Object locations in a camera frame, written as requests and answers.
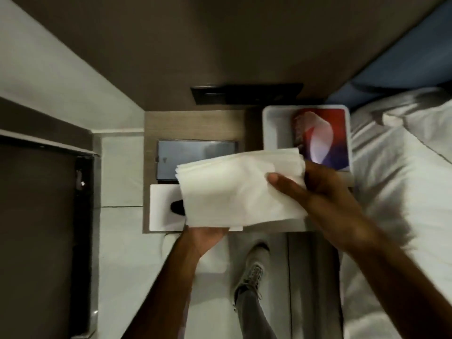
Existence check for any grey trouser leg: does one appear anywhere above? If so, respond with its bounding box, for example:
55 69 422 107
235 289 280 339

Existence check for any person's right hand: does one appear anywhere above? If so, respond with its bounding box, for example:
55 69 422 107
266 160 375 253

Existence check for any person's right forearm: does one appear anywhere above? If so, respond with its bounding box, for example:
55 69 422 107
338 226 452 339

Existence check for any white rectangular tray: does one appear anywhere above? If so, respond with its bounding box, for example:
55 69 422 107
262 105 354 185

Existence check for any dark brown door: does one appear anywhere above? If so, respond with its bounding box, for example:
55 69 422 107
0 133 95 339

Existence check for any red and blue packet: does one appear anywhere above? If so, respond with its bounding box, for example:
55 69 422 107
291 108 350 172

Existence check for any grey sneaker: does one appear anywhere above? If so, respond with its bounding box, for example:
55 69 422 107
232 243 271 308

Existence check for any blue padded headboard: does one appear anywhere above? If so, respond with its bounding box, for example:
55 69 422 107
324 0 452 110

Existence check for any black smartphone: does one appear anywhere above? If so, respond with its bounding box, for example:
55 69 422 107
156 139 239 183

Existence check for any black wall socket panel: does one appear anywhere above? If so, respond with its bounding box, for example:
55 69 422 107
190 83 304 106

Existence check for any white bed duvet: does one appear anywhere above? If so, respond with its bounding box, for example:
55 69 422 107
338 87 452 339

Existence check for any person's left forearm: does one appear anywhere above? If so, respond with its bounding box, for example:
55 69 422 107
121 239 202 339

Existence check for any white tissue stack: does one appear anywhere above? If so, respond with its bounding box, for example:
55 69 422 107
175 148 308 230

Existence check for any person's left hand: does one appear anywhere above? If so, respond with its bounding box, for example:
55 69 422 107
182 225 230 259

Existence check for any white tissue box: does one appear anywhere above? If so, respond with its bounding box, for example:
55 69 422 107
149 183 244 233

